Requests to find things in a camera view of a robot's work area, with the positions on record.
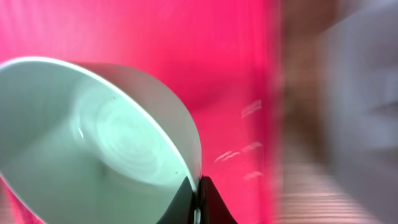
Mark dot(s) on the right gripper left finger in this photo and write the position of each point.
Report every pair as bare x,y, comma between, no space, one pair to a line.
182,208

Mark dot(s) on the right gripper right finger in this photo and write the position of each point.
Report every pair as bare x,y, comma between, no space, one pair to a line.
212,207

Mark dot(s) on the mint green bowl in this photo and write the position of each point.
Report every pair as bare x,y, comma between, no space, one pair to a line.
94,143

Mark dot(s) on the grey dishwasher rack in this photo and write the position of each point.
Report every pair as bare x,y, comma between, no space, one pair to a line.
359,95

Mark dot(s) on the red serving tray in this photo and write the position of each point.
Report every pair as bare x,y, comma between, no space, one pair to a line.
218,56

